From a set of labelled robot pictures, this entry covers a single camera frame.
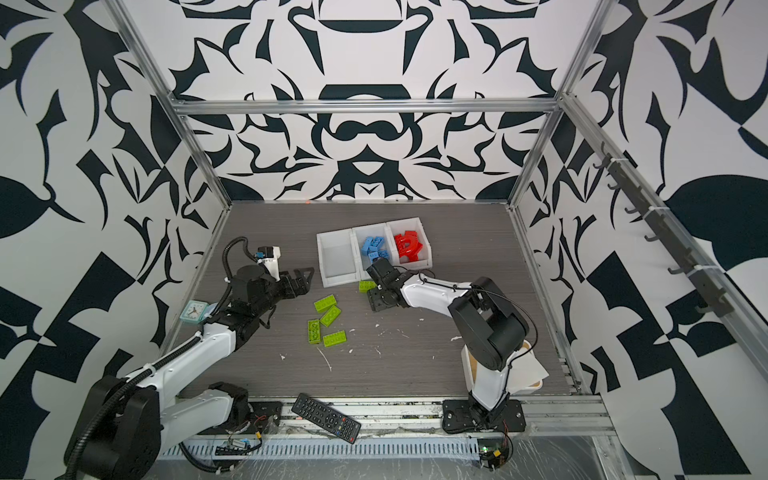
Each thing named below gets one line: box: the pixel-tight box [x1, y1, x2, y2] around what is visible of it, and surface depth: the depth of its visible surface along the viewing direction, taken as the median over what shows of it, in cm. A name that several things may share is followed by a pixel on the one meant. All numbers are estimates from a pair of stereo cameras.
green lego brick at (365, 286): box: [359, 281, 377, 293], surface depth 98 cm
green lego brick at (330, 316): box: [319, 305, 342, 327], surface depth 93 cm
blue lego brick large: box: [361, 236, 385, 256], surface depth 107 cm
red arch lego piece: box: [394, 230, 423, 262], surface depth 104 cm
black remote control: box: [291, 393, 362, 445], surface depth 75 cm
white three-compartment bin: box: [316, 217, 433, 288], surface depth 104 cm
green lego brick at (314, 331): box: [307, 319, 321, 344], surface depth 89 cm
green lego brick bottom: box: [323, 330, 347, 348], surface depth 89 cm
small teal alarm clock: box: [180, 300, 209, 324], surface depth 91 cm
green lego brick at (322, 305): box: [314, 294, 337, 313], surface depth 94 cm
